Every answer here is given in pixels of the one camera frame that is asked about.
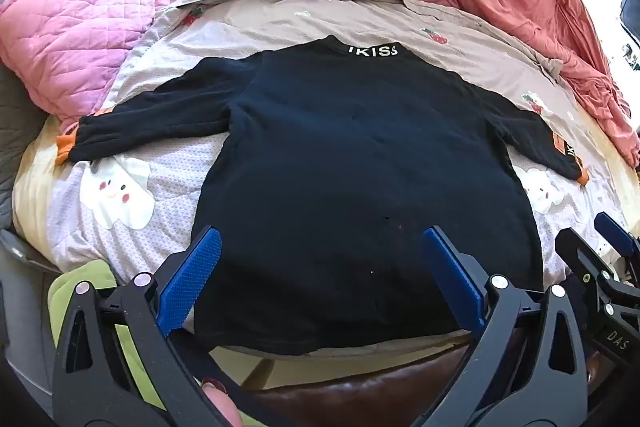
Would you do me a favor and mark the pink quilted pillow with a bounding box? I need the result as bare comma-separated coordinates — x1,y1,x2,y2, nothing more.
0,0,216,132

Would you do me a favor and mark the black sweater with orange cuffs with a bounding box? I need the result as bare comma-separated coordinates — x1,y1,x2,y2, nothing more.
55,34,591,356

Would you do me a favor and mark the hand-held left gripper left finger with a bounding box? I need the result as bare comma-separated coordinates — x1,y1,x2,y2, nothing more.
52,226,236,427

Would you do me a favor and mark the brown leather bed frame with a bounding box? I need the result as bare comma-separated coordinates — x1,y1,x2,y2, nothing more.
220,342,481,427

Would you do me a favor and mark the strawberry and cloud printed blanket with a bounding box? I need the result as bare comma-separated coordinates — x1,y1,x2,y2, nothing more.
50,0,631,353

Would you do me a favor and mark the black television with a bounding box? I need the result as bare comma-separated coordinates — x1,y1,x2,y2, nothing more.
619,0,640,72

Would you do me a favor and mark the person's left hand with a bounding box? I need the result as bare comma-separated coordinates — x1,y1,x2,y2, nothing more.
200,377,246,427

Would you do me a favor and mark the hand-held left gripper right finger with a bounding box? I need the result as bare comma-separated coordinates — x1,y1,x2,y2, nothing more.
421,226,588,427

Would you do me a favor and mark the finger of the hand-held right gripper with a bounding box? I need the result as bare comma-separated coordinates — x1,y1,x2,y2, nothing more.
594,212,640,278
555,227,640,333

